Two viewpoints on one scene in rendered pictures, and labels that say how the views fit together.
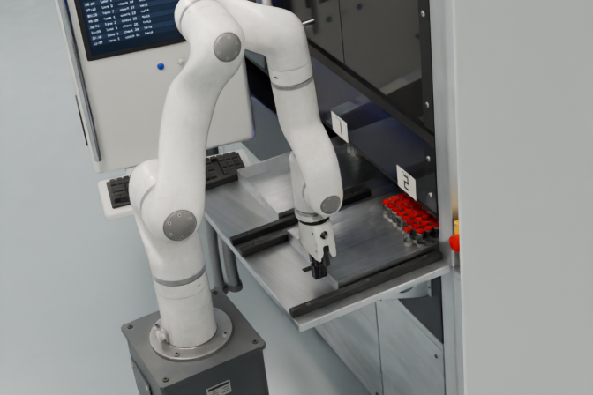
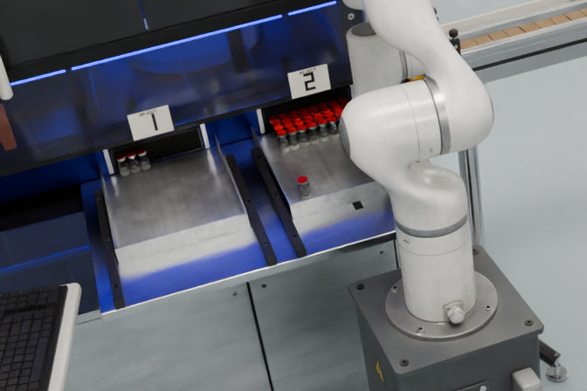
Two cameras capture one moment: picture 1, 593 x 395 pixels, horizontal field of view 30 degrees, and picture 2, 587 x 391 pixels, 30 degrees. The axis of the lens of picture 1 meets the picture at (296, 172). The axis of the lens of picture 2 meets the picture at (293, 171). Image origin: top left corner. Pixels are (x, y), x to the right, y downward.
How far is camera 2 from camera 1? 2.55 m
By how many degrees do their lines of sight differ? 63
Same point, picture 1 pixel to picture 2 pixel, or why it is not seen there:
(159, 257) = (450, 191)
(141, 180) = (403, 106)
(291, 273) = (362, 216)
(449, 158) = not seen: outside the picture
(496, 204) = not seen: outside the picture
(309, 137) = not seen: outside the picture
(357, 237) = (314, 170)
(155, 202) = (473, 87)
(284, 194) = (184, 223)
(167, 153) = (436, 30)
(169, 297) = (466, 238)
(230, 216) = (203, 268)
